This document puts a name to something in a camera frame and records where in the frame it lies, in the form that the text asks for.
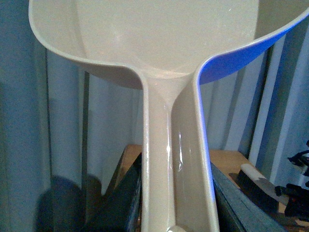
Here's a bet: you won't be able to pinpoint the light blue curtain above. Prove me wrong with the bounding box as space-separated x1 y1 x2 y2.
0 0 309 232

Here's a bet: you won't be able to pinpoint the wooden nightstand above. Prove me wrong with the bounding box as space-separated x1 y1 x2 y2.
103 144 294 232

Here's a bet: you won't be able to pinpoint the beige hand brush black bristles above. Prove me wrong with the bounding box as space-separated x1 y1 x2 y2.
236 163 289 213

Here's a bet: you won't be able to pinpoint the beige plastic dustpan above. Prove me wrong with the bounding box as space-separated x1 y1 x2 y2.
28 0 309 232

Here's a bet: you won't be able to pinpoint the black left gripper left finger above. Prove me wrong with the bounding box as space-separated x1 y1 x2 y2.
83 154 142 232

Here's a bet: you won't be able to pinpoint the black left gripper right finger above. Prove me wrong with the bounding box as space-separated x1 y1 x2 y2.
211 164 286 232

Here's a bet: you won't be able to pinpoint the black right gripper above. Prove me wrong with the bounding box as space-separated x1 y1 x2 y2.
275 150 309 221

